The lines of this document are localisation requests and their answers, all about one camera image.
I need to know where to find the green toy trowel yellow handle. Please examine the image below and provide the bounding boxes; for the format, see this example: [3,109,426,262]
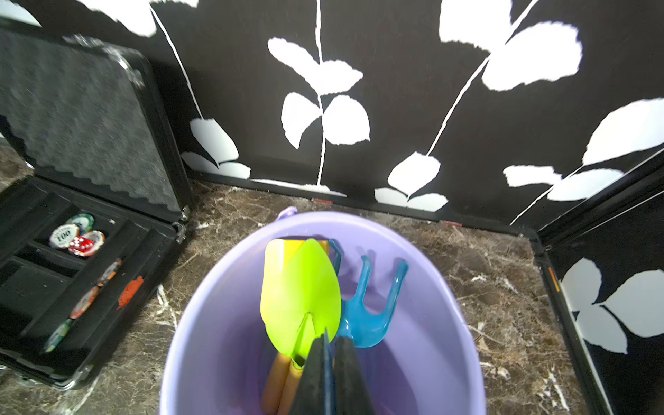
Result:
[260,238,343,415]

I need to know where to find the black open tool case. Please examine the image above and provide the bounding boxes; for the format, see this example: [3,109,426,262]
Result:
[1,18,193,391]

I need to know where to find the blue toy rake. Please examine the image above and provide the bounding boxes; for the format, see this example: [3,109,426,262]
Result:
[328,238,410,349]

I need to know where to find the poker chips with dice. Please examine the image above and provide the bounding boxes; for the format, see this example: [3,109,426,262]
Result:
[48,213,107,258]

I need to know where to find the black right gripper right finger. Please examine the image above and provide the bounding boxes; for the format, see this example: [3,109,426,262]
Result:
[334,336,375,415]

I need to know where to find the yellow toy shovel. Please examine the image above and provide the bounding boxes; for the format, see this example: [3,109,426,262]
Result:
[258,238,331,415]

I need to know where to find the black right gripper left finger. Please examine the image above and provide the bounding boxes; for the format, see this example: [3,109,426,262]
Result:
[290,332,332,415]

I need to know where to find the purple plastic bucket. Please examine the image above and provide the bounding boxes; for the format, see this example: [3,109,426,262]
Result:
[160,211,487,414]

